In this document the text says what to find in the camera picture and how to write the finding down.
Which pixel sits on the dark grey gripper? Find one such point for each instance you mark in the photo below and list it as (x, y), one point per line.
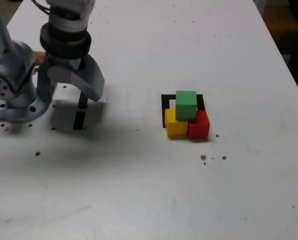
(64, 63)

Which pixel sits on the yellow cube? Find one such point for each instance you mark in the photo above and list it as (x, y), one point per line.
(176, 127)

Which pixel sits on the green cube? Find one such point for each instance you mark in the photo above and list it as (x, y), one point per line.
(186, 107)

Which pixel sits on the red cube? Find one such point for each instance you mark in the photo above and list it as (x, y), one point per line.
(200, 127)

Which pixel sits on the black tape square outline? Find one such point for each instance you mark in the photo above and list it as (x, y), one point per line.
(163, 105)

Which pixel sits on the person's hand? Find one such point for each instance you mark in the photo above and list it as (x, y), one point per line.
(39, 58)

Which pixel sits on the black tape strip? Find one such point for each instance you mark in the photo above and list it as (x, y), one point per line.
(79, 120)

